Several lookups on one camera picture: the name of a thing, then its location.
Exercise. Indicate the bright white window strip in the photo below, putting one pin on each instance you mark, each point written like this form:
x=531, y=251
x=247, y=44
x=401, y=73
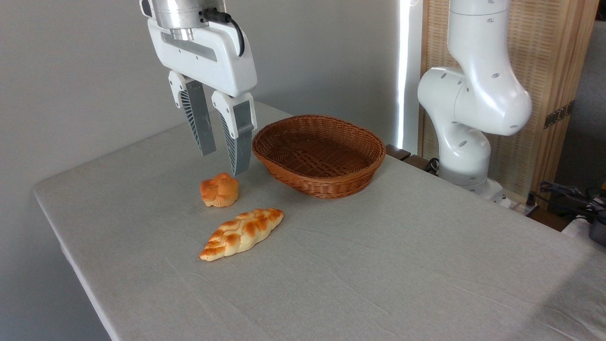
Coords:
x=404, y=71

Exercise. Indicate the orange muffin-shaped bread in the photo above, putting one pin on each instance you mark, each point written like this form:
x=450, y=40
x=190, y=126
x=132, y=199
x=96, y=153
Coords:
x=219, y=190

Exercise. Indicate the dark metal screen hinge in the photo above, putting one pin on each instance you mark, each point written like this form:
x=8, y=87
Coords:
x=558, y=115

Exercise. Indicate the grey tablecloth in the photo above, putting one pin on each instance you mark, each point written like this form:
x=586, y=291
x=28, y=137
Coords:
x=378, y=265

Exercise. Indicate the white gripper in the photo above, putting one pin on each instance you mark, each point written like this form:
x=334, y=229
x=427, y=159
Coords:
x=208, y=57

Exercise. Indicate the braided golden bread loaf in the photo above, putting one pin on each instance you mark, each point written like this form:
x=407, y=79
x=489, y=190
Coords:
x=241, y=233

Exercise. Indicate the dark brown wooden bench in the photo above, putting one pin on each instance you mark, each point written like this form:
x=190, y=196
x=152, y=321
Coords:
x=402, y=154

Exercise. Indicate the brown wicker basket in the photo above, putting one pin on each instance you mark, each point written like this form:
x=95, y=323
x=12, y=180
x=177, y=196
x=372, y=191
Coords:
x=319, y=161

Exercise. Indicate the white power strip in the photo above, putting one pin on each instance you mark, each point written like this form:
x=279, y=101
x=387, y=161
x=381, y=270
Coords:
x=518, y=206

